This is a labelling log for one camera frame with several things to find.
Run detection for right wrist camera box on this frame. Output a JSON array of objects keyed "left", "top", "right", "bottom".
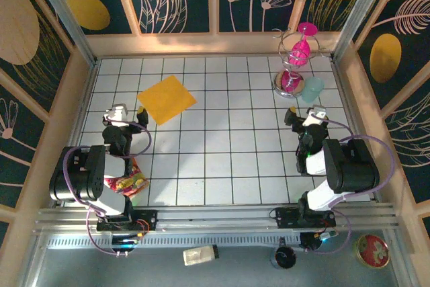
[{"left": 304, "top": 105, "right": 329, "bottom": 127}]

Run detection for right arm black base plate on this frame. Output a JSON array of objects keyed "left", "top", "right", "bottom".
[{"left": 275, "top": 206, "right": 337, "bottom": 229}]

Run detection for black cup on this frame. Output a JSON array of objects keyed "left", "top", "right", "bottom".
[{"left": 270, "top": 238, "right": 298, "bottom": 270}]

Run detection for aluminium mounting rail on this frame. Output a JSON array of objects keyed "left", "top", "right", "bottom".
[{"left": 33, "top": 203, "right": 404, "bottom": 234}]

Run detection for aluminium frame post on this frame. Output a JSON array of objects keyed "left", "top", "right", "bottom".
[
  {"left": 331, "top": 0, "right": 394, "bottom": 63},
  {"left": 27, "top": 0, "right": 99, "bottom": 68}
]

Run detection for slotted metal cable duct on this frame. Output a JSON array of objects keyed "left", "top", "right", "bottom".
[{"left": 45, "top": 234, "right": 337, "bottom": 249}]

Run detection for pink wine glass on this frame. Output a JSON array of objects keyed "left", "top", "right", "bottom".
[{"left": 288, "top": 22, "right": 318, "bottom": 67}]

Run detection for orange square cloth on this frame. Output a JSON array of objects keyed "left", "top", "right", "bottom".
[{"left": 136, "top": 75, "right": 198, "bottom": 127}]

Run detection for black controller box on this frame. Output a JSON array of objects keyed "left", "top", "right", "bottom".
[
  {"left": 110, "top": 235, "right": 144, "bottom": 253},
  {"left": 299, "top": 229, "right": 339, "bottom": 253}
]

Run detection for white bottle with black cap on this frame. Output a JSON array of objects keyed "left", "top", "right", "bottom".
[{"left": 183, "top": 245, "right": 220, "bottom": 267}]

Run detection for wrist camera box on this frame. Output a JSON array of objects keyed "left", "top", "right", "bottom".
[
  {"left": 304, "top": 105, "right": 329, "bottom": 127},
  {"left": 102, "top": 104, "right": 129, "bottom": 124}
]

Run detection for pink glasses on metal rack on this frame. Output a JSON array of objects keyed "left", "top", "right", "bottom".
[{"left": 271, "top": 26, "right": 325, "bottom": 99}]

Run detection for pale teal plastic cup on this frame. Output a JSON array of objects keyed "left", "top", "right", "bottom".
[{"left": 300, "top": 77, "right": 326, "bottom": 104}]

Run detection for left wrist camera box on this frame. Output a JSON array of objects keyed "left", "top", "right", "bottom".
[{"left": 102, "top": 104, "right": 129, "bottom": 124}]

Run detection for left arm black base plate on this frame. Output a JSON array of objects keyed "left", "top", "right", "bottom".
[{"left": 96, "top": 209, "right": 159, "bottom": 233}]

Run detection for red round tin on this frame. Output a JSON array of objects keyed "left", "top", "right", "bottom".
[{"left": 355, "top": 234, "right": 391, "bottom": 269}]

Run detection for colourful snack packet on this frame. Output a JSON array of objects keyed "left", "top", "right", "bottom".
[{"left": 103, "top": 157, "right": 151, "bottom": 200}]

